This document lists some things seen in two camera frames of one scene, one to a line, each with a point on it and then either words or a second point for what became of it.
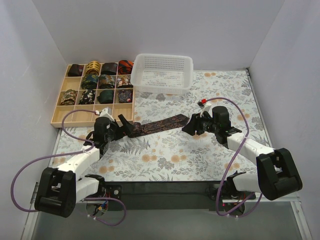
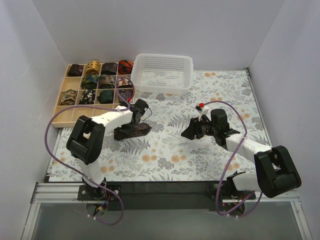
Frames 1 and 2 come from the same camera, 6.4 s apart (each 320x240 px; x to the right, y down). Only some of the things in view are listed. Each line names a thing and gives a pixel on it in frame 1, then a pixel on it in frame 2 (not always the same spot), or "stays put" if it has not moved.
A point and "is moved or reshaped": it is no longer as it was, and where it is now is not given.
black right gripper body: x=198 y=124 stays put
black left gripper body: x=120 y=127 → x=135 y=124
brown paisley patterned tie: x=164 y=124 is moved or reshaped
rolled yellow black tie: x=93 y=67 stays put
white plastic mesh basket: x=161 y=74 stays put
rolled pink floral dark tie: x=124 y=82 stays put
